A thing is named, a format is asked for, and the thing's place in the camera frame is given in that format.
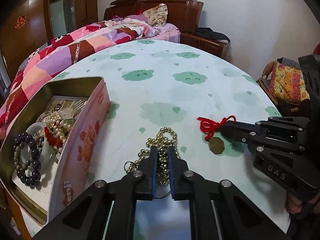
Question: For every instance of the dark clothes on nightstand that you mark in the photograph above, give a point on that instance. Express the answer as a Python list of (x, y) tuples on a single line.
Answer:
[(209, 34)]

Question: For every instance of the patchwork quilt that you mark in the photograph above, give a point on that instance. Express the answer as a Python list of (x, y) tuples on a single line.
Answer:
[(75, 50)]

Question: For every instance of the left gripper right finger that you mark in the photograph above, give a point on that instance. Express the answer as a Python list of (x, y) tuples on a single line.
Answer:
[(218, 210)]

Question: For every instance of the pink bed sheet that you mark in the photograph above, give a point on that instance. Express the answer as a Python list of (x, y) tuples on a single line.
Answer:
[(170, 32)]

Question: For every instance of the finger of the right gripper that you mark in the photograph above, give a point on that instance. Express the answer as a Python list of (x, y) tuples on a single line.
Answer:
[(235, 128), (247, 138)]

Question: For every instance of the pink tin box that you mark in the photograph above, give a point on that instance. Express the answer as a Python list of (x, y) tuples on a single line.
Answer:
[(44, 192)]

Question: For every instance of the red double happiness decal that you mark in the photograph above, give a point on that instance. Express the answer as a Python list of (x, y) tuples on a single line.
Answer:
[(20, 22)]

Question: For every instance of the cloud pattern tablecloth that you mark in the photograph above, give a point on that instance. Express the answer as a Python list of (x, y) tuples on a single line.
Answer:
[(155, 84)]

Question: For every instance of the wicker chair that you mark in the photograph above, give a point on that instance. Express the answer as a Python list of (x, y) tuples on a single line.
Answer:
[(284, 108)]

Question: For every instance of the wooden nightstand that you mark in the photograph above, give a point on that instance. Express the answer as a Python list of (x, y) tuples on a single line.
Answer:
[(213, 47)]

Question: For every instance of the floral pillow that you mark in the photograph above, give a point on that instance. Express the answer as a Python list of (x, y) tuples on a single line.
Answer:
[(157, 16)]

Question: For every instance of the yellow floral cushion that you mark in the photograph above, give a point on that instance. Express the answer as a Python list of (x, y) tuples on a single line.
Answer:
[(287, 84)]

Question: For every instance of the person's right hand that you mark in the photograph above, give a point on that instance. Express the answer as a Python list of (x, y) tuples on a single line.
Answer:
[(294, 205)]

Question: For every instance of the green jade bangle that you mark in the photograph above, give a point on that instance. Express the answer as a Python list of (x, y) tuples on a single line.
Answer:
[(66, 125)]

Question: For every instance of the dark wooden wardrobe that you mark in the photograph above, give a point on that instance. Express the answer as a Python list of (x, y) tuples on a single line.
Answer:
[(17, 44)]

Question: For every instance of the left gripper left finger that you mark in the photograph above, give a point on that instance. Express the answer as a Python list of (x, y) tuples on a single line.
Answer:
[(106, 210)]

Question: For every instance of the wooden headboard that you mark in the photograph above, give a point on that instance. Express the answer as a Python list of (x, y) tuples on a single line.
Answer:
[(184, 14)]

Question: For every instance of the red cord gold pendant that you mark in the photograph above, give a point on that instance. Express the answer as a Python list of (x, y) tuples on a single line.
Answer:
[(209, 127)]

